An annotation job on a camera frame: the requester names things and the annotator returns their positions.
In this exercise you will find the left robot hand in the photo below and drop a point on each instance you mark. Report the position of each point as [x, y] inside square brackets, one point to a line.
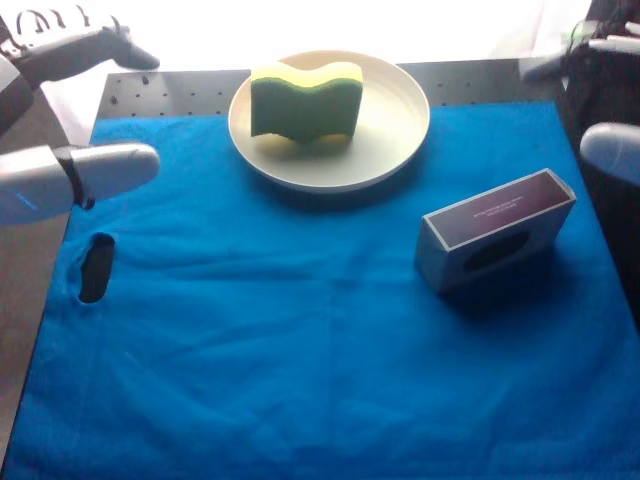
[85, 47]

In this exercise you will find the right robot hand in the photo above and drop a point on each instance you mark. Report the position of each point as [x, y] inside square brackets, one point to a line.
[611, 45]

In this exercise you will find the small purple box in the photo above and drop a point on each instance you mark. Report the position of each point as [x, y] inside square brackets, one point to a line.
[500, 210]

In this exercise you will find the yellow and green sponge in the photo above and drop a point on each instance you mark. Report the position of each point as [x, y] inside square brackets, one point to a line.
[305, 110]

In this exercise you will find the white round plate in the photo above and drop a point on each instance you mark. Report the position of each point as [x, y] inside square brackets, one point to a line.
[392, 145]

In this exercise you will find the blue cloth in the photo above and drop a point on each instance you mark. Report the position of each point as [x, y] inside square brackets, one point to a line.
[300, 360]

